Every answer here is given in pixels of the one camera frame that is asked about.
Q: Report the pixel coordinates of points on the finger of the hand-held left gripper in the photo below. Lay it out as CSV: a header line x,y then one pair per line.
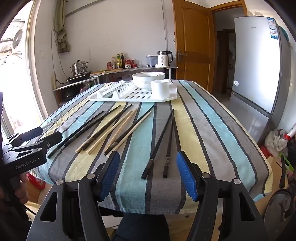
x,y
32,133
53,138

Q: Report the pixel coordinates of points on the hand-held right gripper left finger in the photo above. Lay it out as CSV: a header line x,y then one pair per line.
x,y
111,176

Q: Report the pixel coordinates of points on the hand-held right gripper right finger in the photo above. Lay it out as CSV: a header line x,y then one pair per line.
x,y
187,176

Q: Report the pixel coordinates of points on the white utensil holder cup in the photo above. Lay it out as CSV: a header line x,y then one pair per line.
x,y
160,89

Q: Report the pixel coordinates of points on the person's left hand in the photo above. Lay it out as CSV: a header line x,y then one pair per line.
x,y
22,185

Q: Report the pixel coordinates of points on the striped tablecloth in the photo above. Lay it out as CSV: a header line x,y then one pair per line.
x,y
208,139

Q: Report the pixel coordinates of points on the dark appliance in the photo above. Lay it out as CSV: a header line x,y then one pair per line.
x,y
67,95

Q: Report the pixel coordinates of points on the beige power strip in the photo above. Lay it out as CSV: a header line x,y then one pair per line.
x,y
54,81

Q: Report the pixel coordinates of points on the metal stove stand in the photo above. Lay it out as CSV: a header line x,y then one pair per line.
x,y
74,83

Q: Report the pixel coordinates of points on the gas stove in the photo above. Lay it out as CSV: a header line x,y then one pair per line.
x,y
78,77

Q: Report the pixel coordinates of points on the steel steamer pot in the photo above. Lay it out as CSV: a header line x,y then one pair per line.
x,y
79,68

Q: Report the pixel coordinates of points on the cardboard box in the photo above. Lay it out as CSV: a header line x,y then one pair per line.
x,y
270,176

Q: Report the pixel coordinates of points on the white plastic dish rack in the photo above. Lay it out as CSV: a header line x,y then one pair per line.
x,y
138,96

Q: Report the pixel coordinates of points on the wooden cutting board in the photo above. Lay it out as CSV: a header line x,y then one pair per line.
x,y
106,71

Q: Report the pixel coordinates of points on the white plastic bag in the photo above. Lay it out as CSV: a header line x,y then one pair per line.
x,y
275,141

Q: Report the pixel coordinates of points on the small clear bottle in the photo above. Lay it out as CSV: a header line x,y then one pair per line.
x,y
113,63

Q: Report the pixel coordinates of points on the dark round pan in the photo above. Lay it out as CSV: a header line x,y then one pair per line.
x,y
277,208

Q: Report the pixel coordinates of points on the outdoor air conditioner unit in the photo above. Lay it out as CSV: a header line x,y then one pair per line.
x,y
17,38

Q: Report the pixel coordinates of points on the white bowl with dark rim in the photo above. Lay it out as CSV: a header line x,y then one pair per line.
x,y
145,82

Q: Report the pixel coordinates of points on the yellow label oil bottle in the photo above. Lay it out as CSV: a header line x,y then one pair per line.
x,y
118,62

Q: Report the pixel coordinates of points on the green plastic item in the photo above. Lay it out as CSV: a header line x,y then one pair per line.
x,y
288,163

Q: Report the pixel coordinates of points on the tied beige curtain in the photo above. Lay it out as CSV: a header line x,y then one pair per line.
x,y
62,34

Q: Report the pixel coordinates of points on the dark sauce bottle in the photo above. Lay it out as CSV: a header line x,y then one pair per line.
x,y
122,60

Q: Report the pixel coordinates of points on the metal shelf table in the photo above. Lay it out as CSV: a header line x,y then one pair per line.
x,y
148,68

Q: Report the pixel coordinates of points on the white electric kettle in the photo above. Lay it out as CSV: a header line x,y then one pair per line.
x,y
163,60

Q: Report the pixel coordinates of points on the grey plastic container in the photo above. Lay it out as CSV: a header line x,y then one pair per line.
x,y
151,61

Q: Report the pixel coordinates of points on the silver refrigerator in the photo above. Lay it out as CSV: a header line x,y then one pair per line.
x,y
254,69

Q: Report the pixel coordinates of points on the wooden door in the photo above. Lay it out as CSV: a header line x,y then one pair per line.
x,y
194,34

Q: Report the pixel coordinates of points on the white window frame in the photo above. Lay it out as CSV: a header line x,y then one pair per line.
x,y
34,69

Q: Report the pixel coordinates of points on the wooden door frame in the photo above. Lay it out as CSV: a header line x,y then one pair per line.
x,y
227,7

